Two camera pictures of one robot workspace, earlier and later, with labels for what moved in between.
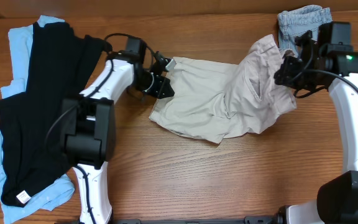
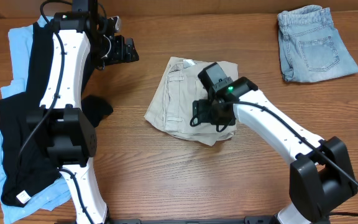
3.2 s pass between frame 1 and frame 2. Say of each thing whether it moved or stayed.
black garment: stayed
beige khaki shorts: moved
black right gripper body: moved
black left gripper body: moved
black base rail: stayed
